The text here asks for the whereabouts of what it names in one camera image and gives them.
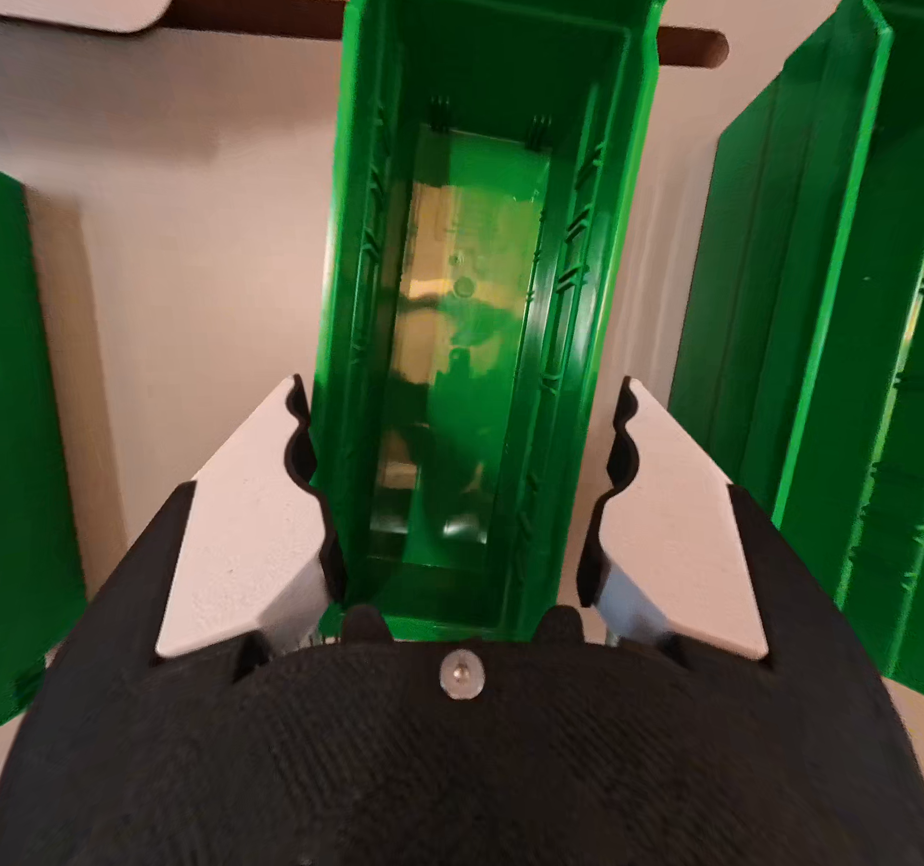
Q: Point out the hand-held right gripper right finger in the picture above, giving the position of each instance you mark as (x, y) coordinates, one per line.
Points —
(686, 563)

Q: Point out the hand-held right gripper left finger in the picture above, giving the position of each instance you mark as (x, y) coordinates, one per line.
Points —
(238, 563)

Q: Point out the green plastic bin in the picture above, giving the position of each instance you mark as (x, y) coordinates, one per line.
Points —
(780, 303)
(477, 14)
(36, 447)

